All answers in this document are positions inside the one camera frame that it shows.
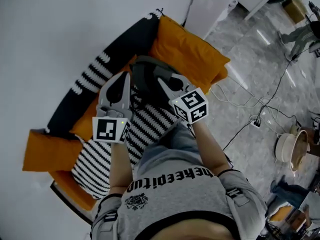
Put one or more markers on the white cabinet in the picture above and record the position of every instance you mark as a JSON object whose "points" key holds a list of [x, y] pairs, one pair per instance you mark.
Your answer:
{"points": [[212, 6]]}

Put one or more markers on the orange square cushion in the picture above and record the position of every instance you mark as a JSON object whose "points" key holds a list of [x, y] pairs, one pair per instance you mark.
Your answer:
{"points": [[190, 51], [50, 151]]}

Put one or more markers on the black backpack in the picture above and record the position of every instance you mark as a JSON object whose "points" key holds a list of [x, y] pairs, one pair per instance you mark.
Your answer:
{"points": [[147, 84]]}

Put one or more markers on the dark cabinet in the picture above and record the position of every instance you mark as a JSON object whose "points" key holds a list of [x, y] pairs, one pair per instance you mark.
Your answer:
{"points": [[312, 141]]}

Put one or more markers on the orange back cushion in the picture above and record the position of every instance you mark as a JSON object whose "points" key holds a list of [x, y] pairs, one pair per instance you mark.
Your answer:
{"points": [[132, 64], [83, 124]]}

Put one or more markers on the person's left forearm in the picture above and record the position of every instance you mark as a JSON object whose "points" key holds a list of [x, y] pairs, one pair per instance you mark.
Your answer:
{"points": [[120, 169]]}

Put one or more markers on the person's grey t-shirt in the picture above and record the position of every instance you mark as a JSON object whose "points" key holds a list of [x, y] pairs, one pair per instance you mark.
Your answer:
{"points": [[180, 204]]}

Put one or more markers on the person's blue jeans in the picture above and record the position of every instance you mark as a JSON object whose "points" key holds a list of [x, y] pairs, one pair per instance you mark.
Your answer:
{"points": [[172, 149]]}

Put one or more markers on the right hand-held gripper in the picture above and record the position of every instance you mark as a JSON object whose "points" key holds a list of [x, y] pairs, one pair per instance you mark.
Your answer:
{"points": [[192, 106]]}

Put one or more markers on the person's right forearm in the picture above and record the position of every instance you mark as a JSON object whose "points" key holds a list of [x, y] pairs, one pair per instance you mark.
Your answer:
{"points": [[210, 149]]}

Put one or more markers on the black white striped blanket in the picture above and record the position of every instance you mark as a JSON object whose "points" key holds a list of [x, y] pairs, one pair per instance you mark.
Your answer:
{"points": [[95, 169]]}

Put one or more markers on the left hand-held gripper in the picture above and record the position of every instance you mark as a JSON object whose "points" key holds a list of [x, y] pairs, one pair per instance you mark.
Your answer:
{"points": [[107, 129]]}

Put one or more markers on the orange sofa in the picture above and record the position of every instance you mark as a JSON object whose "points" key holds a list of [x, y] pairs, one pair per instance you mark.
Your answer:
{"points": [[67, 186]]}

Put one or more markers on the small orange cushion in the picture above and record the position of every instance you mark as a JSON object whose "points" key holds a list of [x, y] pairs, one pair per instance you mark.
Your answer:
{"points": [[281, 213]]}

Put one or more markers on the black knitted throw white stripes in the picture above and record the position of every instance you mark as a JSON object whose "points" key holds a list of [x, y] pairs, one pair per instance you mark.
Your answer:
{"points": [[75, 109]]}

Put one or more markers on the brown box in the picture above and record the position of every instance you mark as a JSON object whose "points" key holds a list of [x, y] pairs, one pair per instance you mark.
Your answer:
{"points": [[295, 9]]}

